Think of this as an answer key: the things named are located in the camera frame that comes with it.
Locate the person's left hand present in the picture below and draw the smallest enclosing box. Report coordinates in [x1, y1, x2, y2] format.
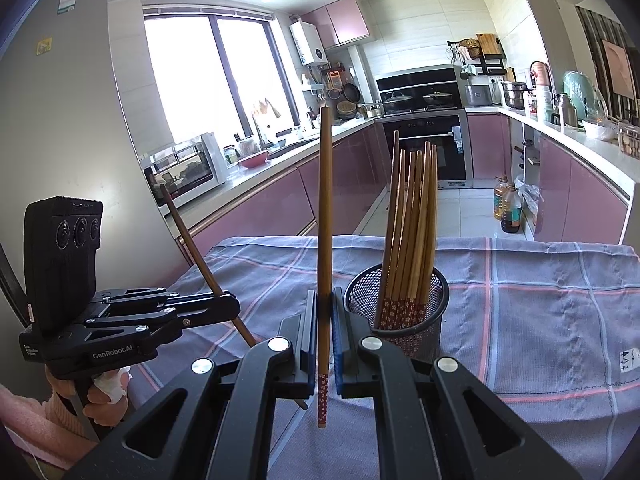
[43, 366, 130, 436]

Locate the steel stock pot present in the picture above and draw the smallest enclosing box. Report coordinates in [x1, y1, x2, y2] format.
[501, 80, 529, 110]

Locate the black built-in oven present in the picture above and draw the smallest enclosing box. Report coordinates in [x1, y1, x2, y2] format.
[382, 114, 468, 183]

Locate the silver toaster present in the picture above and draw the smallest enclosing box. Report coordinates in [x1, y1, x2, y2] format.
[464, 84, 492, 107]

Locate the pink upper cabinet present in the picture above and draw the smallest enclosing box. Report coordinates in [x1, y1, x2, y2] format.
[302, 0, 371, 49]

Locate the right black wok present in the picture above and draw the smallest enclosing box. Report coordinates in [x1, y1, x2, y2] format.
[422, 91, 457, 110]

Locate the black wall rack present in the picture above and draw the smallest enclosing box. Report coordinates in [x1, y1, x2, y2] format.
[447, 32, 506, 79]

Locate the yellow oil bottle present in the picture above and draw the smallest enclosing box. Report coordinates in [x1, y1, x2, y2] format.
[494, 174, 511, 220]

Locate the white microwave oven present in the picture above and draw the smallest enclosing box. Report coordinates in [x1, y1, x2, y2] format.
[141, 133, 228, 212]

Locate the black wok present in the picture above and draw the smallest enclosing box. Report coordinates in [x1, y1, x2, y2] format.
[422, 91, 457, 110]
[383, 91, 413, 115]

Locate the black camera box left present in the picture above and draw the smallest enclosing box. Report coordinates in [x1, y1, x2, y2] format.
[24, 196, 103, 338]

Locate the left black wok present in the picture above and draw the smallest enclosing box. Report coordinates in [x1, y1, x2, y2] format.
[383, 91, 413, 115]

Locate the white water heater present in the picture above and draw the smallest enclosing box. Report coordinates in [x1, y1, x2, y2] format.
[290, 21, 328, 66]

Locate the dark oil bottle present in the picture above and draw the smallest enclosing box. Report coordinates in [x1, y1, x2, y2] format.
[500, 184, 522, 234]

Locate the blue plaid tablecloth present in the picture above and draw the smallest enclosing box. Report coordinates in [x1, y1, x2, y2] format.
[129, 235, 639, 479]

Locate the black range hood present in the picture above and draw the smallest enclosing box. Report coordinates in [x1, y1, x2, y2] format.
[375, 65, 461, 105]

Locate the black mesh pen holder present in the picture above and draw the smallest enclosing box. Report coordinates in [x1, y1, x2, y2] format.
[345, 264, 449, 363]

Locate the pink bowl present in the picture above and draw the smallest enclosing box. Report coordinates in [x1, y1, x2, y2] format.
[239, 151, 269, 169]

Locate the mint green appliance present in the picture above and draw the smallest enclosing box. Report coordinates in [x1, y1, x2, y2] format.
[563, 70, 605, 122]

